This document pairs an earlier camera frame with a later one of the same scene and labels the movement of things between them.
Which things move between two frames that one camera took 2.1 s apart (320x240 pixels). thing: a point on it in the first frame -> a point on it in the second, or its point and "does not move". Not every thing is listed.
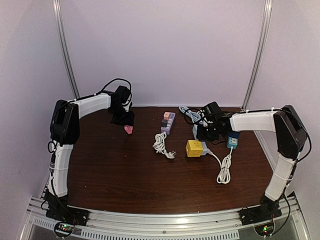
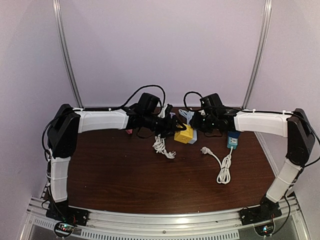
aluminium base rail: x=112 y=226 does not move
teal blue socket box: x=232 y=140 does not move
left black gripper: x=129 y=121 -> x=169 y=128
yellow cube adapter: x=194 y=148 -> x=184 y=136
